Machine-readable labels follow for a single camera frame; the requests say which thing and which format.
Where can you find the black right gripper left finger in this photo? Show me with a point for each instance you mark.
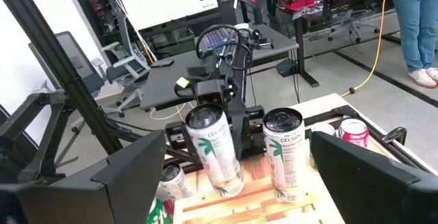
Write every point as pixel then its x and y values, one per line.
pixel 102 200

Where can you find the black storage rack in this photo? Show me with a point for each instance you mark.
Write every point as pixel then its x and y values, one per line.
pixel 97 8

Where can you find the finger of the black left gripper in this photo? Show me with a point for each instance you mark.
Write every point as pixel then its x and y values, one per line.
pixel 241 131

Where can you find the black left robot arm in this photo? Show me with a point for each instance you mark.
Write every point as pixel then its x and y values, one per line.
pixel 222 40

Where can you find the red Coca-Cola can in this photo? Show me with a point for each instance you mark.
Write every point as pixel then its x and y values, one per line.
pixel 354 136

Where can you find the black smartphone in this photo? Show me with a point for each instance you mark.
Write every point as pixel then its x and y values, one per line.
pixel 162 63

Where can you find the white whiteboard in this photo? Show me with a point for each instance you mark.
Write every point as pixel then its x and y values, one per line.
pixel 164 1

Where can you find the white Celsius energy drink can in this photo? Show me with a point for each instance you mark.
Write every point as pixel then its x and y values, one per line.
pixel 215 148
pixel 174 183
pixel 285 155

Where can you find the dark office chair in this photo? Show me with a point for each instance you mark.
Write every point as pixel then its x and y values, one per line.
pixel 73 54

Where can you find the black desk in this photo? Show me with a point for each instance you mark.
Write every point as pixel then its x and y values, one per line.
pixel 164 83

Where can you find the wooden slatted shelf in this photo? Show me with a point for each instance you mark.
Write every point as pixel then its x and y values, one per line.
pixel 260 210

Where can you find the grey office chair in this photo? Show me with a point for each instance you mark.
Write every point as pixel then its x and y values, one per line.
pixel 128 68

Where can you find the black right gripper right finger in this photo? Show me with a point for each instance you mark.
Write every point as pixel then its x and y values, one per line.
pixel 376 196

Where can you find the red toolbox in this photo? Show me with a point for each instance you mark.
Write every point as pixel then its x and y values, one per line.
pixel 297 2

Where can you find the white-base office chair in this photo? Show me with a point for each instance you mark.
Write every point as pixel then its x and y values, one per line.
pixel 350 25

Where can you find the black overhead rig frame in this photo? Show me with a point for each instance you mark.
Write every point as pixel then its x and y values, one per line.
pixel 53 52

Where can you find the person at desk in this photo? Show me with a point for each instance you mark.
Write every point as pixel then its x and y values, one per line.
pixel 379 44

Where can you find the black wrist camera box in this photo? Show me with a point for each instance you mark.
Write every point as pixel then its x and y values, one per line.
pixel 212 94

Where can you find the black aluminium table frame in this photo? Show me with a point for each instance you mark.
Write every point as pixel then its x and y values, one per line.
pixel 345 111

